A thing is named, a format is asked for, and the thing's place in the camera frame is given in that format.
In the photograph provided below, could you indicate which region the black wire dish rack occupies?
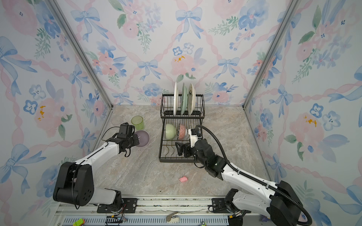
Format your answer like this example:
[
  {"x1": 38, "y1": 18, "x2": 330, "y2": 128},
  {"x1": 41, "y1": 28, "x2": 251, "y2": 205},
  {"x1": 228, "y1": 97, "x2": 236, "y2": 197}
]
[{"x1": 158, "y1": 94, "x2": 205, "y2": 163}]

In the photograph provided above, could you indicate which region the pale green plate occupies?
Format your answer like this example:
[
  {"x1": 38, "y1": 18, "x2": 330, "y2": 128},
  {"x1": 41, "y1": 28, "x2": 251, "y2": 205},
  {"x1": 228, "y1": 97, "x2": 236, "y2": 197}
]
[{"x1": 181, "y1": 84, "x2": 188, "y2": 115}]

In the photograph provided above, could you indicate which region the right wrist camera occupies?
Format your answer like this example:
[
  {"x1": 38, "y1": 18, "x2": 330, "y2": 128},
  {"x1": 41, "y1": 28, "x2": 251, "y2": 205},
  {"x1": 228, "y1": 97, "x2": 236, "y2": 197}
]
[{"x1": 188, "y1": 128, "x2": 203, "y2": 148}]

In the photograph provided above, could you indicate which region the cream patterned plate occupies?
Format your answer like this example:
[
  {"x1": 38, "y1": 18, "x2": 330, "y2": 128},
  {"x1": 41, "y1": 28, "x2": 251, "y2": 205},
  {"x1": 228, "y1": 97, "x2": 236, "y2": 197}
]
[{"x1": 187, "y1": 83, "x2": 196, "y2": 115}]

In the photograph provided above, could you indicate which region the green yellow small toy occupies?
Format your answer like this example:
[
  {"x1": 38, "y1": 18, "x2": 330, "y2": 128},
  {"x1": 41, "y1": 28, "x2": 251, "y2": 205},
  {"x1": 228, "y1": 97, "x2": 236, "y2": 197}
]
[{"x1": 73, "y1": 218, "x2": 85, "y2": 226}]

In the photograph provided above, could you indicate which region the black corrugated cable hose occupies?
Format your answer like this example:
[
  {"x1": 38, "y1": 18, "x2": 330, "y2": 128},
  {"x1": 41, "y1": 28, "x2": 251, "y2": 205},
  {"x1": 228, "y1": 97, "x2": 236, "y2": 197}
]
[{"x1": 195, "y1": 124, "x2": 313, "y2": 226}]

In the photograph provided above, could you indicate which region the clear glass cup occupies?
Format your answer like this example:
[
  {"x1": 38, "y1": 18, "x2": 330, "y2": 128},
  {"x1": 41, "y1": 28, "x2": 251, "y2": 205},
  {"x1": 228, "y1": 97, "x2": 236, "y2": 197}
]
[{"x1": 111, "y1": 115, "x2": 123, "y2": 126}]

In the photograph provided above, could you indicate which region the left aluminium corner post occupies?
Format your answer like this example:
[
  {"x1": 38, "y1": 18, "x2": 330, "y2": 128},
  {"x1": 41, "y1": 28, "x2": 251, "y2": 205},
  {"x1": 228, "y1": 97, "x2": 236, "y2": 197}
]
[{"x1": 45, "y1": 1, "x2": 113, "y2": 109}]

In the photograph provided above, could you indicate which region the green glass cup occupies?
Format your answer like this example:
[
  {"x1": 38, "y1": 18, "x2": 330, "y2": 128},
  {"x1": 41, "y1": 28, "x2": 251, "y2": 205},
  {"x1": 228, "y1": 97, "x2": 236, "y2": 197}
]
[{"x1": 131, "y1": 115, "x2": 144, "y2": 131}]

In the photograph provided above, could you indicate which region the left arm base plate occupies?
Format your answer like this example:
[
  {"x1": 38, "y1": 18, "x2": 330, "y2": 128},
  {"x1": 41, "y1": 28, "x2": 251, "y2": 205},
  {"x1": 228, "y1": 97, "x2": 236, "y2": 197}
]
[{"x1": 97, "y1": 198, "x2": 138, "y2": 214}]

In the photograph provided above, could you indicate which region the lavender ceramic bowl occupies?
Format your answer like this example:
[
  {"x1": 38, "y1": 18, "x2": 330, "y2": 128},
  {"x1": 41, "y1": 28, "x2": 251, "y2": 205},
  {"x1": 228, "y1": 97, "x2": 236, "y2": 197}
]
[{"x1": 135, "y1": 130, "x2": 150, "y2": 147}]

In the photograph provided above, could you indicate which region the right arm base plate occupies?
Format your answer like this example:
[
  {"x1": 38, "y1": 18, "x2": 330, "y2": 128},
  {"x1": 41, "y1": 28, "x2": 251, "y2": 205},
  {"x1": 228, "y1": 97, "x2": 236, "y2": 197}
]
[{"x1": 208, "y1": 198, "x2": 245, "y2": 215}]

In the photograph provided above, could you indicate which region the white floral plate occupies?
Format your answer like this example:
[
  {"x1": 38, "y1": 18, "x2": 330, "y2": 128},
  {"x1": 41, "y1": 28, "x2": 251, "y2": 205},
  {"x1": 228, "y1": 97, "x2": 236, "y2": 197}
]
[{"x1": 173, "y1": 82, "x2": 179, "y2": 116}]

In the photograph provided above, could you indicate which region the aluminium corner post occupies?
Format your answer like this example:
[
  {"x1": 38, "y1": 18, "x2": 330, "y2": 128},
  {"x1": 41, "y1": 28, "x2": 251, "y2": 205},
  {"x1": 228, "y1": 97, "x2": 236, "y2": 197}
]
[
  {"x1": 243, "y1": 0, "x2": 299, "y2": 111},
  {"x1": 45, "y1": 1, "x2": 113, "y2": 109}
]

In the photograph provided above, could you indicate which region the light green ceramic bowl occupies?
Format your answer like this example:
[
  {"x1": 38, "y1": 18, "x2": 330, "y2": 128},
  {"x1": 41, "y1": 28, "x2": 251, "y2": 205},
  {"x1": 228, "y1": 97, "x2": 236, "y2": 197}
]
[{"x1": 165, "y1": 123, "x2": 177, "y2": 140}]

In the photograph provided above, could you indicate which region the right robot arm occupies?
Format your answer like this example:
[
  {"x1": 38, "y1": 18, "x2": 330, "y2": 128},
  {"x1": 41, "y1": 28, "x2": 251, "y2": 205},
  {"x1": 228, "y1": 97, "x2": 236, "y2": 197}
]
[{"x1": 175, "y1": 139, "x2": 313, "y2": 226}]

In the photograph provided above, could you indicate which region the pink eraser piece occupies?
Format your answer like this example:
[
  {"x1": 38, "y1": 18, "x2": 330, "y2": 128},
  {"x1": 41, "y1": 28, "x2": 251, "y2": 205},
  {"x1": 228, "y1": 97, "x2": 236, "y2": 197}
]
[{"x1": 179, "y1": 176, "x2": 188, "y2": 183}]

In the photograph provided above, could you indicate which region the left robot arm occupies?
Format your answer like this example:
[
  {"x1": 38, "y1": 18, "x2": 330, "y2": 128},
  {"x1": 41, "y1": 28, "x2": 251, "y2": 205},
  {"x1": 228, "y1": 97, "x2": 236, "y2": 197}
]
[{"x1": 53, "y1": 134, "x2": 140, "y2": 212}]

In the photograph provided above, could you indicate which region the aluminium rail frame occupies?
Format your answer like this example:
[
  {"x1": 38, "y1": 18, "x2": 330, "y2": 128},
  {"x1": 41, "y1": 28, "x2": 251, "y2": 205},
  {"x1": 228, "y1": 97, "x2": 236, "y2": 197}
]
[{"x1": 53, "y1": 194, "x2": 298, "y2": 226}]

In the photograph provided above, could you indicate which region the red white patterned bowl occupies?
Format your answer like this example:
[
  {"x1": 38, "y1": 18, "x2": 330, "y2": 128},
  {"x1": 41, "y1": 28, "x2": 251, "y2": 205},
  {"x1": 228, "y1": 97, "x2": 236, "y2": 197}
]
[{"x1": 178, "y1": 123, "x2": 187, "y2": 140}]

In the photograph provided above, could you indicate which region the right aluminium corner post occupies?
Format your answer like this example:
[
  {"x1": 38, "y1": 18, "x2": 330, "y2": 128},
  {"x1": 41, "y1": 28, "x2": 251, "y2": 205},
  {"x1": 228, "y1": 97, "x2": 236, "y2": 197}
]
[{"x1": 243, "y1": 0, "x2": 299, "y2": 111}]

